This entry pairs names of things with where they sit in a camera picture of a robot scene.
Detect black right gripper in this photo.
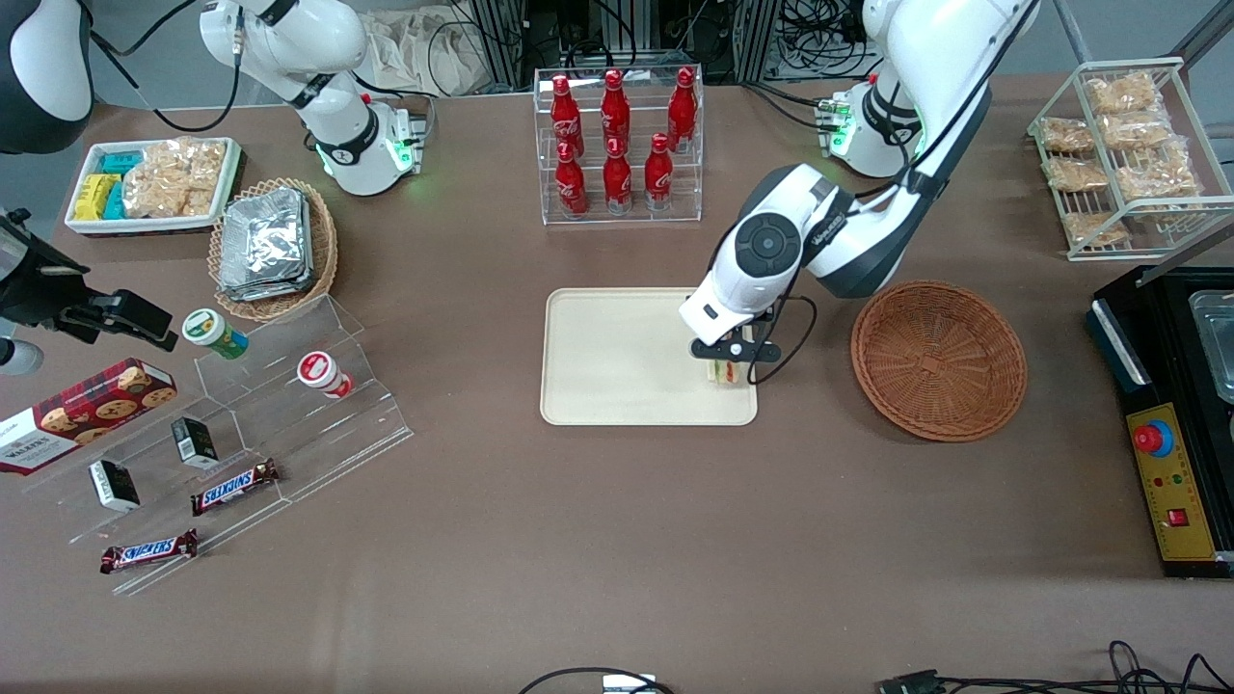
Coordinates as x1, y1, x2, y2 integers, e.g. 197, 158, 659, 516
0, 207, 180, 352

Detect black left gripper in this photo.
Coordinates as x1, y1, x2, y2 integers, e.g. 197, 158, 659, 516
689, 312, 784, 385

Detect white rectangular snack tray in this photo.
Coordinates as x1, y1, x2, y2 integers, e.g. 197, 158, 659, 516
64, 137, 244, 236

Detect beige plastic serving tray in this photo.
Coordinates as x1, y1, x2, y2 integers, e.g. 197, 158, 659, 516
540, 287, 759, 427

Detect brown round wicker basket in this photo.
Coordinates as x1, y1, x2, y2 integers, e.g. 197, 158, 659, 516
850, 280, 1029, 443

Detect light oval wicker basket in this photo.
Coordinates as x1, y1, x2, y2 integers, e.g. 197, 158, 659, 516
207, 177, 339, 323

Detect green lid snack cup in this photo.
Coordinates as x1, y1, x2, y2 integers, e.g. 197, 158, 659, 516
182, 308, 250, 360

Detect red tartan cookie box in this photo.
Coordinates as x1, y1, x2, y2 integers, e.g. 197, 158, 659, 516
0, 358, 178, 476

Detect yellow snack packet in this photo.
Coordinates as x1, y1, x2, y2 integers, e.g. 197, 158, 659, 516
74, 173, 121, 222

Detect small black carton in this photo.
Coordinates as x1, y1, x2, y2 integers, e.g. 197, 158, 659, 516
171, 415, 221, 471
89, 459, 142, 513

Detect clear bag of crackers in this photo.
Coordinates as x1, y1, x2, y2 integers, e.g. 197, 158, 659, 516
122, 138, 228, 219

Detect silver foil package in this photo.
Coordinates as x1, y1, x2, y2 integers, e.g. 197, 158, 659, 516
218, 268, 316, 303
220, 187, 309, 282

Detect clear acrylic bottle rack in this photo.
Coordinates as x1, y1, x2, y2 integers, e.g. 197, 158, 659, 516
533, 66, 705, 227

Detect brown Snickers bar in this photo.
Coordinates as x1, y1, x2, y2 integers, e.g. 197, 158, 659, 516
99, 528, 200, 575
190, 458, 282, 517

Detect red cola bottle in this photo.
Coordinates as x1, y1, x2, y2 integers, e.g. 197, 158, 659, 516
603, 138, 635, 216
554, 142, 590, 219
600, 68, 632, 155
550, 75, 585, 161
643, 133, 676, 212
666, 67, 699, 153

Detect red lid snack cup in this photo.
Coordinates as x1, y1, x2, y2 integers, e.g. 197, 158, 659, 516
296, 351, 354, 400

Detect clear acrylic stepped stand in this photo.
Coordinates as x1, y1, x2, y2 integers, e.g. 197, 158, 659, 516
19, 294, 416, 599

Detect clear bagged pastry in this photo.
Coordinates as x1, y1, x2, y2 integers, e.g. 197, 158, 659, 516
1044, 155, 1111, 193
1099, 110, 1173, 151
1084, 73, 1160, 117
1039, 117, 1097, 154
1060, 211, 1131, 248
1115, 138, 1203, 203

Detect beige crumpled cloth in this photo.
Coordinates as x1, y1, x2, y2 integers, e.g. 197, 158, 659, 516
362, 8, 504, 98

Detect black yellow control box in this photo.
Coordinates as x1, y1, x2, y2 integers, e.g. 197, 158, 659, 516
1087, 265, 1234, 579

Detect grey metal strut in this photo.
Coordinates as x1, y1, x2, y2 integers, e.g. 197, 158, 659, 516
1136, 218, 1234, 287

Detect clear metal food container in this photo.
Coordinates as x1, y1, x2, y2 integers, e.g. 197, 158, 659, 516
1188, 289, 1234, 406

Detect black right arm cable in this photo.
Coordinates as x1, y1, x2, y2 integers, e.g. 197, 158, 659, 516
91, 0, 243, 134

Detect grey aluminium frame post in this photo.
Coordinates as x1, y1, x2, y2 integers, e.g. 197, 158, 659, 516
733, 0, 784, 84
465, 0, 527, 93

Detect black background cable tangle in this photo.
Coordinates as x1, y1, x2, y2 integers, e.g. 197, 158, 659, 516
779, 0, 880, 80

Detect black looped floor cable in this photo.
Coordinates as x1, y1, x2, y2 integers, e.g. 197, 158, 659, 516
519, 667, 676, 694

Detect white wire shelf rack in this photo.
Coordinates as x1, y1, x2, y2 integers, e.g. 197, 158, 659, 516
1026, 56, 1234, 263

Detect black tangled cable bundle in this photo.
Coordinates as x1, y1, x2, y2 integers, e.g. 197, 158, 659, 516
877, 640, 1234, 694

